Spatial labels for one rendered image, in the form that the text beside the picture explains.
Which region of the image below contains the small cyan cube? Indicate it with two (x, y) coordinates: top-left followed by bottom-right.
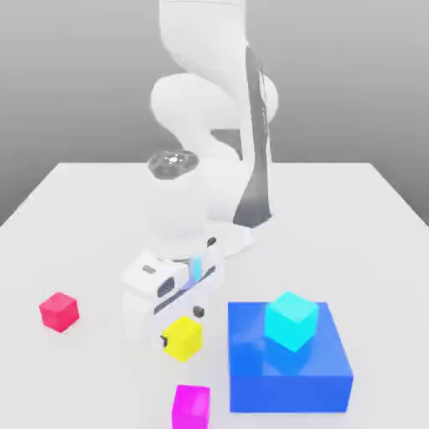
(263, 290), (320, 354)

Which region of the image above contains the large blue box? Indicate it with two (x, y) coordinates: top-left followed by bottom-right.
(227, 301), (355, 414)

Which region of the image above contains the small red cube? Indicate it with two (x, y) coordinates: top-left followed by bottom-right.
(39, 291), (80, 333)

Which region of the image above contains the small yellow cube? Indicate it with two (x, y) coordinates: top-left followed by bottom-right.
(161, 315), (204, 364)

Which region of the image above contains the small magenta cube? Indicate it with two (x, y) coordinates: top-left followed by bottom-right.
(171, 384), (211, 429)

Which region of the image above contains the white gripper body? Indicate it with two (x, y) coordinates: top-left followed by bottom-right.
(148, 259), (226, 350)

